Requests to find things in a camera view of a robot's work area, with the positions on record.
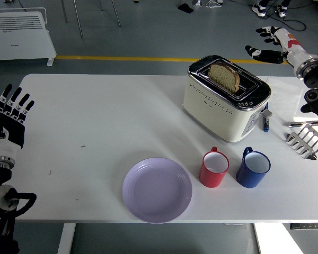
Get white panel heater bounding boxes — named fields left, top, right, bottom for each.
left=0, top=7, right=57, bottom=69

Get silver black pen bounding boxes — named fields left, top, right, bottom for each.
left=282, top=120, right=318, bottom=128

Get yellow floor tape line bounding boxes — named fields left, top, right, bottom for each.
left=55, top=55, right=289, bottom=66

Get metal toast rack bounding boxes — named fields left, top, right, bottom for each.
left=285, top=123, right=318, bottom=160

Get cream chrome toaster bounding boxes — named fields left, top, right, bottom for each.
left=182, top=55, right=273, bottom=143

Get black table control panel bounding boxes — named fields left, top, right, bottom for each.
left=289, top=223, right=318, bottom=230

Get blue marker pen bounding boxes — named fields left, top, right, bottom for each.
left=260, top=102, right=270, bottom=133

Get black floor cable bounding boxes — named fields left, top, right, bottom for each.
left=262, top=7, right=307, bottom=32

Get white paper sheet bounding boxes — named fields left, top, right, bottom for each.
left=264, top=76, right=305, bottom=120

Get person's white black sneaker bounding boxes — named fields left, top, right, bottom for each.
left=251, top=1, right=268, bottom=18
left=277, top=3, right=291, bottom=19

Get white table leg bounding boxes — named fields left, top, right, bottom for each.
left=57, top=223, right=76, bottom=254
left=253, top=223, right=273, bottom=254

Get slice of bread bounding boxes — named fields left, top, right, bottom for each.
left=208, top=63, right=241, bottom=94

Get red mug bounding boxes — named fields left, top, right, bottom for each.
left=198, top=146, right=230, bottom=188

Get blue mug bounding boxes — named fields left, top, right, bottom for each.
left=235, top=147, right=271, bottom=188

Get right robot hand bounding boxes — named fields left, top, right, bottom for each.
left=244, top=25, right=312, bottom=71

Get metal chair legs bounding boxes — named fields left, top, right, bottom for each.
left=60, top=0, right=122, bottom=40

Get lilac round plate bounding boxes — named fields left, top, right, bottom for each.
left=121, top=157, right=193, bottom=225

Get black foot pedal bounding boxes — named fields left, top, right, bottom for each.
left=178, top=3, right=195, bottom=14

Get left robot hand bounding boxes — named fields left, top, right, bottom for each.
left=0, top=84, right=36, bottom=159

